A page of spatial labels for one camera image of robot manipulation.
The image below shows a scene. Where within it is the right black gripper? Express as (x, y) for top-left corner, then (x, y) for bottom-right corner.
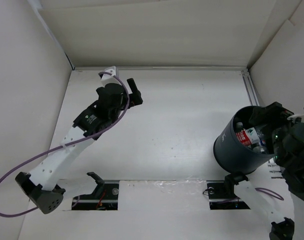
(250, 100), (301, 165)

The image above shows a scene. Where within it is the clear bottle blue white label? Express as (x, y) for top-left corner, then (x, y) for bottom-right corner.
(235, 121), (244, 133)

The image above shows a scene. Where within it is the dark blue round bin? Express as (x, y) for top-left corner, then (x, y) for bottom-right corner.
(213, 106), (274, 175)

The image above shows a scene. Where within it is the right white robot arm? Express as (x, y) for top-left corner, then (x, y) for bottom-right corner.
(213, 102), (304, 240)

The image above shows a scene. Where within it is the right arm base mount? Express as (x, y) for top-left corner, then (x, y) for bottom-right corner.
(203, 180), (250, 210)

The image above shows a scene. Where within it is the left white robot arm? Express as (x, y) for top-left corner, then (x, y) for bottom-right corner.
(15, 78), (143, 214)

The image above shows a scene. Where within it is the clear bottle red cap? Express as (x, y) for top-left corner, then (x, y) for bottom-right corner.
(236, 127), (266, 147)

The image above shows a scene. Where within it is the clear bottle black cap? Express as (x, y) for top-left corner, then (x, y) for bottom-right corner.
(251, 140), (268, 154)

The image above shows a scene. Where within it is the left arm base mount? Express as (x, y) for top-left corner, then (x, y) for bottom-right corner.
(71, 180), (120, 211)

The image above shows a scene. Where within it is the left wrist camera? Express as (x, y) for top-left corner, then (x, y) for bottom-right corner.
(99, 66), (119, 86)

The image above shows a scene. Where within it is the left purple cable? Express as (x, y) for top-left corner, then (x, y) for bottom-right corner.
(0, 71), (130, 216)

